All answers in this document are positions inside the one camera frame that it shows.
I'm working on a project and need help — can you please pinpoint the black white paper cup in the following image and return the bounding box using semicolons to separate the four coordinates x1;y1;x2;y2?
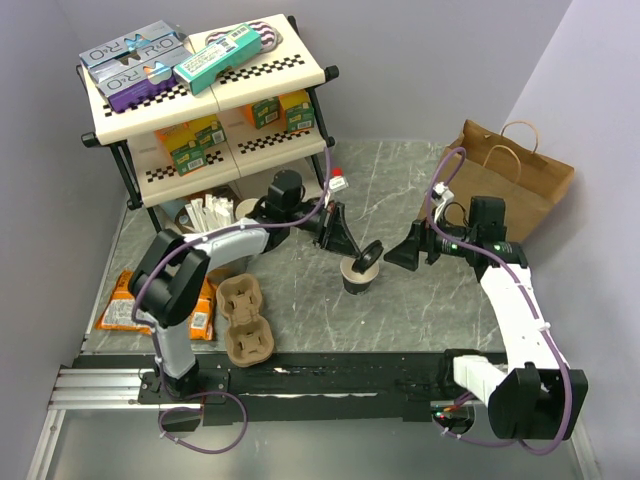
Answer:
340;258;380;295

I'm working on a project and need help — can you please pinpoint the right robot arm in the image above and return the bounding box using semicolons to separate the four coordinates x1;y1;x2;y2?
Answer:
384;196;588;442

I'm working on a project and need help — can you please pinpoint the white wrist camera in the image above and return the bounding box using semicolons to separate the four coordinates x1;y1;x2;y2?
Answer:
329;167;348;192
430;182;454;223

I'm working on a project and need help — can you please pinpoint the purple RO box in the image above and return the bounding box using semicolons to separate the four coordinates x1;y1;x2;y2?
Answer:
97;46;191;113

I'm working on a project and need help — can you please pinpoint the black plastic cup lid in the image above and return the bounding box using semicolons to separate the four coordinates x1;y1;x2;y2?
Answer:
352;240;384;274

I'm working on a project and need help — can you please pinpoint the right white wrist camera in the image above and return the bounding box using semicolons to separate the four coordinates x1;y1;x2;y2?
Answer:
430;182;454;223

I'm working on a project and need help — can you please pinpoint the teal carton box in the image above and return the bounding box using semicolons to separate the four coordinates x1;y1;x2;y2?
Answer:
173;24;261;95

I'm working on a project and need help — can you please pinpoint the cup of straws and napkins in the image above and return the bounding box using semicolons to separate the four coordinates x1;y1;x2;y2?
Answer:
174;194;236;234

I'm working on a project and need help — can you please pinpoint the brown paper bag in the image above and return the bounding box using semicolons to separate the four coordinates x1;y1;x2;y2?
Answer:
436;120;575;243

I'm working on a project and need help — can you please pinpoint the silver blue RO box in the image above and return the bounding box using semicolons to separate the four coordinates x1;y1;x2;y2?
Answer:
79;20;187;69

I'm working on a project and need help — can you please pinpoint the cream three-tier shelf rack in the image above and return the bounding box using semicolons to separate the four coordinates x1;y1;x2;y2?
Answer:
76;14;339;212

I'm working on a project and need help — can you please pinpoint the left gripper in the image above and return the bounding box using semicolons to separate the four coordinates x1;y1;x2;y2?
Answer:
286;201;361;261

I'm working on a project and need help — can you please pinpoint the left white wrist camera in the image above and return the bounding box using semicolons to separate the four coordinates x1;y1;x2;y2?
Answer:
329;167;348;192

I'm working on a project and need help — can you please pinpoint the yellow green snack box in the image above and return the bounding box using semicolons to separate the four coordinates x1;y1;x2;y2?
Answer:
168;115;226;176

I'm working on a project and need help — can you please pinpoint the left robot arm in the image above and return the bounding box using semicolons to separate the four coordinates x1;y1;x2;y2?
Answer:
128;170;373;402

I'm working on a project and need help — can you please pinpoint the orange snack bag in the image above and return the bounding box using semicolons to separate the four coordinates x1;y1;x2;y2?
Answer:
95;270;216;341

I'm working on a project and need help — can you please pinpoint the orange green snack box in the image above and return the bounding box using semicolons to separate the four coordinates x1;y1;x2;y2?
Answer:
154;123;197;154

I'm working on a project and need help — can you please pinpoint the orange green box right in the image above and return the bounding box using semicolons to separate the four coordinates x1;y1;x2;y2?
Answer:
243;97;280;129

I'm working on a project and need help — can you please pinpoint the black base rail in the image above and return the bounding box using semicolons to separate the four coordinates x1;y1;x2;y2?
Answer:
49;350;464;433

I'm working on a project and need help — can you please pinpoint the yellow green box right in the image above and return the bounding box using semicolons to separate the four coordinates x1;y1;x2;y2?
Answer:
279;90;315;133

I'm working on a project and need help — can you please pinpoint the purple wavy round pack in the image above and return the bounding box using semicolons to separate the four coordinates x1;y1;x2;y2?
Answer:
205;20;282;53

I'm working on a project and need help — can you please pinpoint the stacked paper cup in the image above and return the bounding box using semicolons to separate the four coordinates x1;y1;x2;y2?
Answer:
235;198;258;220

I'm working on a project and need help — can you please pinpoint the cardboard cup carrier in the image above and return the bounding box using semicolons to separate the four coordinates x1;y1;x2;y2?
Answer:
216;273;275;368

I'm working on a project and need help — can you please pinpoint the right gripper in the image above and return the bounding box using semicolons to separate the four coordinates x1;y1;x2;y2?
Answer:
383;207;477;271

